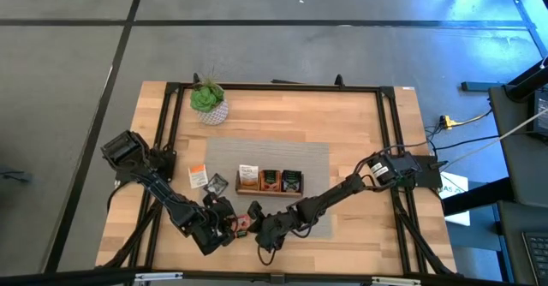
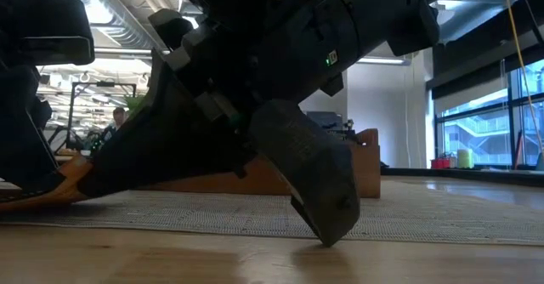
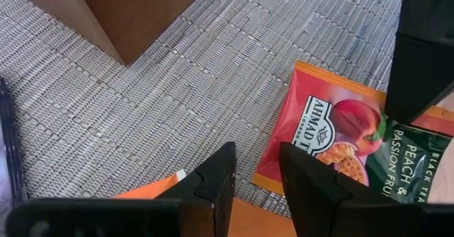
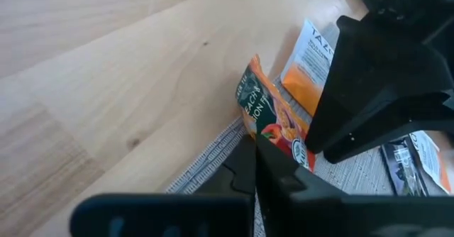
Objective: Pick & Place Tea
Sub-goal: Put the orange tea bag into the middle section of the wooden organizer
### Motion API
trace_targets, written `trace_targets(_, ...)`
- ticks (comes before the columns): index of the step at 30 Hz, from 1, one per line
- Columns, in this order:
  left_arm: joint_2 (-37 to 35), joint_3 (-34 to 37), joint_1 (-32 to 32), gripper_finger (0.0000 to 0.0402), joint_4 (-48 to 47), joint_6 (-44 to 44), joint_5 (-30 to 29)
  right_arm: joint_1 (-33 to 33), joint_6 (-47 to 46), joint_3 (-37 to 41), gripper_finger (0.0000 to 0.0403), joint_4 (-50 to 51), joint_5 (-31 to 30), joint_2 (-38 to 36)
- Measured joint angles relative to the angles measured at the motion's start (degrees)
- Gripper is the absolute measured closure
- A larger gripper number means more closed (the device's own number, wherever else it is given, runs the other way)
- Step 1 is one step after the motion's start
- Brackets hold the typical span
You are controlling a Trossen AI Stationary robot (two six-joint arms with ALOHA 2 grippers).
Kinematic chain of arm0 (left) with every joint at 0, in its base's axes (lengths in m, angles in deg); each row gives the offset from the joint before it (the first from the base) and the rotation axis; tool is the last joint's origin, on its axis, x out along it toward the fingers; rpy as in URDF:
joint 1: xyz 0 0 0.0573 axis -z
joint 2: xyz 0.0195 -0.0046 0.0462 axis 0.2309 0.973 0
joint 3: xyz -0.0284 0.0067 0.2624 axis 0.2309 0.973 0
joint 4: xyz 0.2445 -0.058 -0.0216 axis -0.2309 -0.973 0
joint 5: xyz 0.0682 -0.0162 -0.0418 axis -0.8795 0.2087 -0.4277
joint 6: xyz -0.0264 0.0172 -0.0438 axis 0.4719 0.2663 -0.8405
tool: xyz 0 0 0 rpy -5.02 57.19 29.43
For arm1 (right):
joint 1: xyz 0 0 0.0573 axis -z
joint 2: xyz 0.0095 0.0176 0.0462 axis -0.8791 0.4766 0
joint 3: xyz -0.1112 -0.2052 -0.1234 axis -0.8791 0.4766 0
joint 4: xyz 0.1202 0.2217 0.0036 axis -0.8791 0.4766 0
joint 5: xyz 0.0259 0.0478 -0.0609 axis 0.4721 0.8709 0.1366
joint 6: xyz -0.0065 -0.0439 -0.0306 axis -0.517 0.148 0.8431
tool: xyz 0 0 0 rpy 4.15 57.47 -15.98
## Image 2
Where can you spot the orange peach tea packet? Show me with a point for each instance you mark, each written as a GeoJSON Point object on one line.
{"type": "Point", "coordinates": [72, 177]}

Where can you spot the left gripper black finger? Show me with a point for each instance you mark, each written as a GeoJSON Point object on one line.
{"type": "Point", "coordinates": [21, 139]}

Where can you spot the black background robot arm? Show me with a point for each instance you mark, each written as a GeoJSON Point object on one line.
{"type": "Point", "coordinates": [98, 139]}

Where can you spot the red box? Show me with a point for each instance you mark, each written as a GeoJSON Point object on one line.
{"type": "Point", "coordinates": [440, 163]}

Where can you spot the black metal rig frame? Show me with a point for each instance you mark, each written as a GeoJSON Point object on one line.
{"type": "Point", "coordinates": [467, 177]}

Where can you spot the yellow-green container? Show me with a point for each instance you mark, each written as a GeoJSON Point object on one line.
{"type": "Point", "coordinates": [465, 158]}

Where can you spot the black monitor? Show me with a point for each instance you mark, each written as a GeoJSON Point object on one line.
{"type": "Point", "coordinates": [323, 119]}

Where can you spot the wooden three-compartment tea tray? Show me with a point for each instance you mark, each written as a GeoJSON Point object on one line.
{"type": "Point", "coordinates": [370, 169]}

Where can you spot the black background rig frame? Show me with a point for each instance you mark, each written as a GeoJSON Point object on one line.
{"type": "Point", "coordinates": [102, 83]}

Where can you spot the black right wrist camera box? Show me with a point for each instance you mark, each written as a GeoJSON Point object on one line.
{"type": "Point", "coordinates": [414, 24]}

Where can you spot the black framed window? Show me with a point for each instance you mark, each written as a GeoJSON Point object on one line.
{"type": "Point", "coordinates": [480, 126]}

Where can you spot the person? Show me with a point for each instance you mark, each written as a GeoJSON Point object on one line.
{"type": "Point", "coordinates": [119, 116]}

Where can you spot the green succulent in white pot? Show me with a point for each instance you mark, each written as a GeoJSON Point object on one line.
{"type": "Point", "coordinates": [134, 103]}

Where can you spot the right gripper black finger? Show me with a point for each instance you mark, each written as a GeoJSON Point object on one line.
{"type": "Point", "coordinates": [170, 148]}

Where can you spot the grey woven placemat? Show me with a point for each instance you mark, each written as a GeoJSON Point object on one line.
{"type": "Point", "coordinates": [425, 216]}

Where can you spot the round silver ventilation duct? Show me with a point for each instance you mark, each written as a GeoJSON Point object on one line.
{"type": "Point", "coordinates": [119, 24]}

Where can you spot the rectangular silver ventilation duct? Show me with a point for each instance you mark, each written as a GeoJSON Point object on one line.
{"type": "Point", "coordinates": [476, 7]}

